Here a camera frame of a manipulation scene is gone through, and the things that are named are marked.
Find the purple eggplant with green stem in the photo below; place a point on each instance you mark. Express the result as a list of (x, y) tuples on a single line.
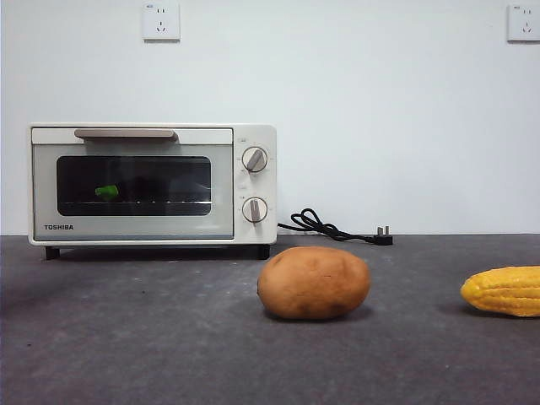
[(105, 192)]

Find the yellow corn cob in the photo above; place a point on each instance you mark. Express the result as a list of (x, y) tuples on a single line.
[(506, 291)]

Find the round oven timer knob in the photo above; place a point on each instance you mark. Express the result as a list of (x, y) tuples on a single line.
[(254, 209)]

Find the brown potato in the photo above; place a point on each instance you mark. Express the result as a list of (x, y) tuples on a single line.
[(312, 282)]

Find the white wall socket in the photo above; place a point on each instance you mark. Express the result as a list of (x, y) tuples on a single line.
[(525, 23), (161, 22)]

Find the white toaster oven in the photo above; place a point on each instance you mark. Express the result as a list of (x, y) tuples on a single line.
[(253, 185)]

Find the round oven temperature knob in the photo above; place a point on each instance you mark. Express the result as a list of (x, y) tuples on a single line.
[(255, 159)]

